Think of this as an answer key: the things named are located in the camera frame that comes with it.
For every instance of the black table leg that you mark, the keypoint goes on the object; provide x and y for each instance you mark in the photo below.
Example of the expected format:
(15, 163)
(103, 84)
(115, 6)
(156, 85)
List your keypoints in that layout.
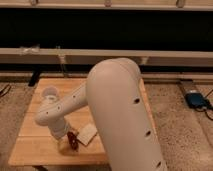
(35, 76)

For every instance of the blue box on floor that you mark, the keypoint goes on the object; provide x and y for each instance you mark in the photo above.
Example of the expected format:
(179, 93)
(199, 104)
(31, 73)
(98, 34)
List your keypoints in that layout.
(195, 100)

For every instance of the white sponge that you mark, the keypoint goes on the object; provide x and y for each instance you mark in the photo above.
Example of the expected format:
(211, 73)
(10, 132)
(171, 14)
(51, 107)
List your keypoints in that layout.
(86, 134)

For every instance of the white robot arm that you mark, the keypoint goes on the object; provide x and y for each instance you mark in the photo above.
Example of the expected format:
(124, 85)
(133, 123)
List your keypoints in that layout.
(112, 93)

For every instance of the wooden table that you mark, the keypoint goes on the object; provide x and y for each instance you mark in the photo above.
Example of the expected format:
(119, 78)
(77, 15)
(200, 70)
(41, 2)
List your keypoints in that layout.
(35, 146)

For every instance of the white plastic cup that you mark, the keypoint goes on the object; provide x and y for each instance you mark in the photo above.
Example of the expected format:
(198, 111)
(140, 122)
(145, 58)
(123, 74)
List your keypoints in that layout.
(50, 93)

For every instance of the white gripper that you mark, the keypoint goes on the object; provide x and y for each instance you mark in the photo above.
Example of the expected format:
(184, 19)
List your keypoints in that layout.
(59, 129)

